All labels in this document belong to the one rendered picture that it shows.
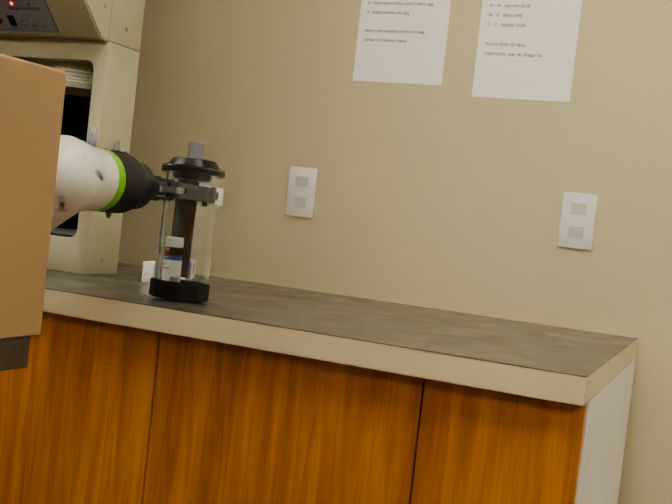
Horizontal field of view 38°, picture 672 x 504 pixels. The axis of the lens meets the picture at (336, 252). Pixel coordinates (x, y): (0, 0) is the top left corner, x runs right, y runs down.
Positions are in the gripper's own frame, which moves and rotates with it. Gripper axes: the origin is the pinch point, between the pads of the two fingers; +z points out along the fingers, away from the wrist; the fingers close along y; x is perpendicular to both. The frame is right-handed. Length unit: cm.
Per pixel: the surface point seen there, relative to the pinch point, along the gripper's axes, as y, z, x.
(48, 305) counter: 17.3, -12.3, 21.4
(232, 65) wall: 28, 60, -33
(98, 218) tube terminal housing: 32.6, 20.4, 6.6
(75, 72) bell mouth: 43, 21, -23
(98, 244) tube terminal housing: 32.5, 21.3, 11.9
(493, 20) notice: -34, 59, -45
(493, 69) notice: -36, 59, -35
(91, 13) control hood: 32.7, 11.0, -32.8
